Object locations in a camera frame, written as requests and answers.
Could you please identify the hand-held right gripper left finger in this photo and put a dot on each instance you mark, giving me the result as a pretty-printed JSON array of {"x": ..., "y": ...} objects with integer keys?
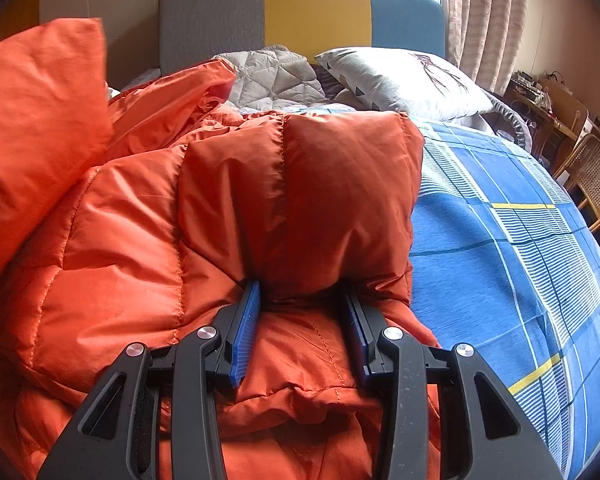
[{"x": 246, "y": 332}]

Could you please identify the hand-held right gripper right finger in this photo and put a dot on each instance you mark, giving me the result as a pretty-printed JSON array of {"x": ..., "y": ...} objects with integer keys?
[{"x": 360, "y": 347}]

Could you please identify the orange puffer jacket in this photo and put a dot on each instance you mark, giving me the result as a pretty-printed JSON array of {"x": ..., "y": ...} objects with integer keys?
[{"x": 130, "y": 210}]

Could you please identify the blue plaid bed sheet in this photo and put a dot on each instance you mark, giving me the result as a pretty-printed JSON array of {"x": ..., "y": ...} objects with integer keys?
[{"x": 480, "y": 240}]

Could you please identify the grey quilted blanket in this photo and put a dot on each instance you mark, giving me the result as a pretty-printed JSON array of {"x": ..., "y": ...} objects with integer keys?
[{"x": 275, "y": 77}]

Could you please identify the white printed pillow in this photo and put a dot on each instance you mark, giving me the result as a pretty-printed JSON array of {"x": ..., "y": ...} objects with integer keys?
[{"x": 405, "y": 80}]

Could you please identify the rattan chair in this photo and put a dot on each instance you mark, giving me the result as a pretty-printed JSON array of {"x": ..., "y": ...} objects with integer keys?
[{"x": 592, "y": 170}]

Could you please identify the wooden desk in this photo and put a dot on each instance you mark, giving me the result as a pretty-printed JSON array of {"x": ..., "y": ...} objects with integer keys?
[{"x": 555, "y": 110}]

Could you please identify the grey yellow blue headboard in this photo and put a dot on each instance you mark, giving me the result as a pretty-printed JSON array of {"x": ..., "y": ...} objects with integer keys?
[{"x": 315, "y": 15}]

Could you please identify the beige patterned curtain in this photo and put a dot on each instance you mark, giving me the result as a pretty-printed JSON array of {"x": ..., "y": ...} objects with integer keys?
[{"x": 485, "y": 20}]

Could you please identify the orange wooden wardrobe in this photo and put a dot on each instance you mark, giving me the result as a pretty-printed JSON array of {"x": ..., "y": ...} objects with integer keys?
[{"x": 20, "y": 10}]

